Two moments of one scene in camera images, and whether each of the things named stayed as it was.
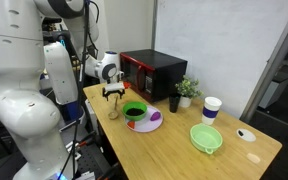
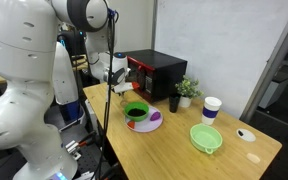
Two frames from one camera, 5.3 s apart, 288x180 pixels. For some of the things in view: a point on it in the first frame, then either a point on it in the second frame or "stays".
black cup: x=174 y=102 stays
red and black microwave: x=151 y=74 stays
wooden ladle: x=114 y=114 -> x=124 y=102
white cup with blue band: x=210 y=110 stays
